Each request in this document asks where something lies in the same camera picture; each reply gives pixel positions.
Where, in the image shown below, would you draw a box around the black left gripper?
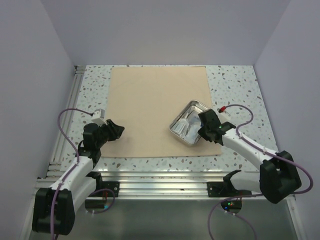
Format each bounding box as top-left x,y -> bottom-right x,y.
95,119 -> 124,149

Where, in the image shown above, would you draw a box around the stainless steel tray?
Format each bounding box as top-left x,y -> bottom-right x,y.
169,100 -> 209,146

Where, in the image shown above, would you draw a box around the beige cloth mat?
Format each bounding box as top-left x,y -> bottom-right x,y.
101,66 -> 222,158

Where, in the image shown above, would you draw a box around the blue white gauze packet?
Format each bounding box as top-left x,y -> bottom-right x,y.
184,114 -> 202,145

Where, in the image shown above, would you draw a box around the long white printed packet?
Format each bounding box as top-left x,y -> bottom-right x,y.
172,118 -> 190,138

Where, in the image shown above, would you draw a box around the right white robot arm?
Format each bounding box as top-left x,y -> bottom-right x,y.
198,109 -> 302,204

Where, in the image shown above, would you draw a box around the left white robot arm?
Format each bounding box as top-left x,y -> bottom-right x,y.
32,119 -> 125,240

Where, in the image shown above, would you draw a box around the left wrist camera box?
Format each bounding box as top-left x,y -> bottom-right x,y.
91,108 -> 106,125

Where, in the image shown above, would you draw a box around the red cable connector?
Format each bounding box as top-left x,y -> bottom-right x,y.
218,106 -> 226,113

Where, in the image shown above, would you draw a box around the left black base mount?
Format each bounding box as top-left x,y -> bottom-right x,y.
91,181 -> 120,198

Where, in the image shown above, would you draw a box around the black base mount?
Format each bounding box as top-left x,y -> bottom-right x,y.
206,181 -> 240,198
91,181 -> 120,198

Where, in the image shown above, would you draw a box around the aluminium frame rails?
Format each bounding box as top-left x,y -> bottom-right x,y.
29,65 -> 296,201

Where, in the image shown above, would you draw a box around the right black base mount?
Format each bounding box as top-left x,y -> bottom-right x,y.
206,181 -> 240,198

